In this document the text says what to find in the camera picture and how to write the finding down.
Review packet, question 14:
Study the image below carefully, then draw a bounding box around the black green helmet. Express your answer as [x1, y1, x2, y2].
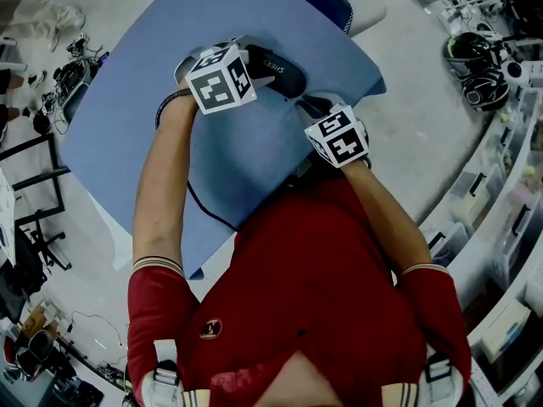
[443, 31, 495, 75]

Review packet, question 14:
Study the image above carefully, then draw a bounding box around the black glasses case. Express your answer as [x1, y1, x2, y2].
[244, 43, 307, 100]

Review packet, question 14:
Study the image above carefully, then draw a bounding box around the white round device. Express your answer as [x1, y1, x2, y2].
[503, 59, 527, 81]

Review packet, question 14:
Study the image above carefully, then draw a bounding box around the person's red shirt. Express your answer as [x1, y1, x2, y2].
[126, 176, 473, 407]

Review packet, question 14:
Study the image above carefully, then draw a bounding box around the white storage shelf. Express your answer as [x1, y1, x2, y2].
[417, 85, 543, 407]

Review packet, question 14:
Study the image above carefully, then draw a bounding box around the black white helmet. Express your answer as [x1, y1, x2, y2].
[461, 69, 510, 112]

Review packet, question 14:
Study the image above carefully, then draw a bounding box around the black office chair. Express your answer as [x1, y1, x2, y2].
[0, 209, 73, 313]

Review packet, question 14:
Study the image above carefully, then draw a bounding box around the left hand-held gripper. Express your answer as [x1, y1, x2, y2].
[173, 35, 277, 115]

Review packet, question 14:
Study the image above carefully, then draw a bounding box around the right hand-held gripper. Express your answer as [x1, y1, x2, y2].
[295, 95, 369, 169]

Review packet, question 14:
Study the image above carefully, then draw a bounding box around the person's left forearm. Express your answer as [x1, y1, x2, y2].
[132, 86, 200, 277]

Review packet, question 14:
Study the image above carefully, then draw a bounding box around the blue table mat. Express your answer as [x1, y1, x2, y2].
[59, 0, 388, 280]

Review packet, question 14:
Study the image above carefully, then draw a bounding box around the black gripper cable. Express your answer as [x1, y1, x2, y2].
[154, 89, 241, 233]

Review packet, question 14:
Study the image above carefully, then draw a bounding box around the white shoulder strap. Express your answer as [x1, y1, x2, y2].
[417, 349, 462, 407]
[142, 339, 186, 407]

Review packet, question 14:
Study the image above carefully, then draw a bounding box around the person's right forearm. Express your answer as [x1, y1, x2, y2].
[341, 159, 445, 277]

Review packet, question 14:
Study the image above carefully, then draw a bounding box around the white table with black frame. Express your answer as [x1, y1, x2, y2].
[0, 132, 71, 266]

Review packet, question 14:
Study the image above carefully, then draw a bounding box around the grey perforated chair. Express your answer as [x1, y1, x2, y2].
[61, 81, 92, 123]

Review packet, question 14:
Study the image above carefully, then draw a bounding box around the black red helmet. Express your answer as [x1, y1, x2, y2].
[3, 328, 56, 383]

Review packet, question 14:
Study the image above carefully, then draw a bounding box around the pile of black cables devices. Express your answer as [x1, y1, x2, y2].
[31, 31, 109, 135]

